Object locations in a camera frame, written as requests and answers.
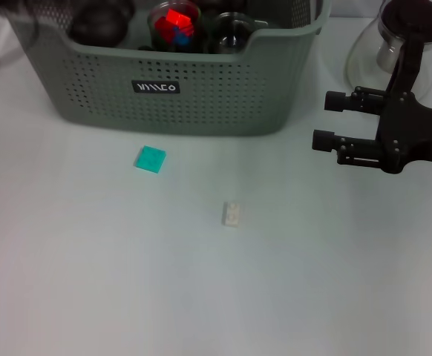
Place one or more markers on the grey perforated storage bin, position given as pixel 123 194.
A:
pixel 268 92

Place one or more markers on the dark red long brick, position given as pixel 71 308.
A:
pixel 162 27

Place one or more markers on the glass jar with bricks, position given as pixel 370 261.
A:
pixel 154 33

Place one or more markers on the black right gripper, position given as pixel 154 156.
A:
pixel 409 135

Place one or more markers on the dark clay teapot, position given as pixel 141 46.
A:
pixel 97 22

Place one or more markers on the orange-red sloped brick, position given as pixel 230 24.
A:
pixel 178 16

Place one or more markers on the cyan square building brick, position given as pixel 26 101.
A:
pixel 151 159

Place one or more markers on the white building brick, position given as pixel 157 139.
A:
pixel 231 214

